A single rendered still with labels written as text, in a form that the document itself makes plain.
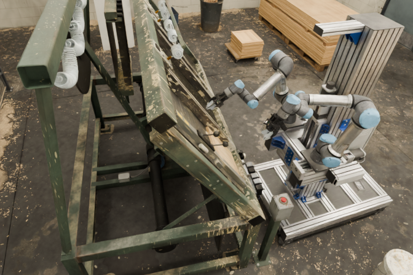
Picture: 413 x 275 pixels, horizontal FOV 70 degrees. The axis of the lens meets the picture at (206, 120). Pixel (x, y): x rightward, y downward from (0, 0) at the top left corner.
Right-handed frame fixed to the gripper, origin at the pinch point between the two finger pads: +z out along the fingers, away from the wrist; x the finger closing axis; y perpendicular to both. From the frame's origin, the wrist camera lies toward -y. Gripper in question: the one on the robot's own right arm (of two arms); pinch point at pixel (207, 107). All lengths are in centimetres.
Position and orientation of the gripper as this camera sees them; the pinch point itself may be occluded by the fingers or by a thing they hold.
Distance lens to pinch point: 244.3
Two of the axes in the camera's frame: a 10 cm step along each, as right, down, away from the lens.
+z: -7.7, 5.7, 2.9
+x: 6.4, 6.7, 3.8
